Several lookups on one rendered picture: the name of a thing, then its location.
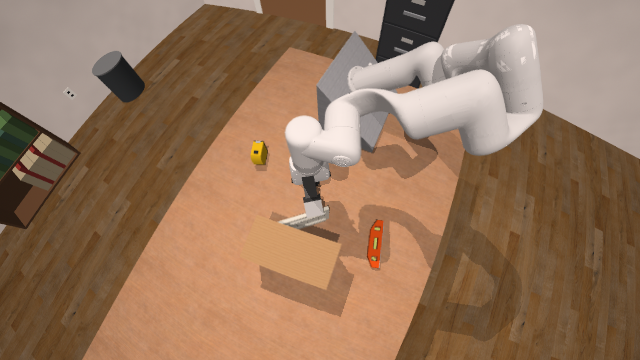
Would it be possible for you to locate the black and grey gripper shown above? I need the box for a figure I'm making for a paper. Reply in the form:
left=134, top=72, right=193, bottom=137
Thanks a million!
left=289, top=157, right=331, bottom=186

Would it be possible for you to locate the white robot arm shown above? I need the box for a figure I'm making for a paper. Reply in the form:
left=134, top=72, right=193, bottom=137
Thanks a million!
left=285, top=24, right=543, bottom=174

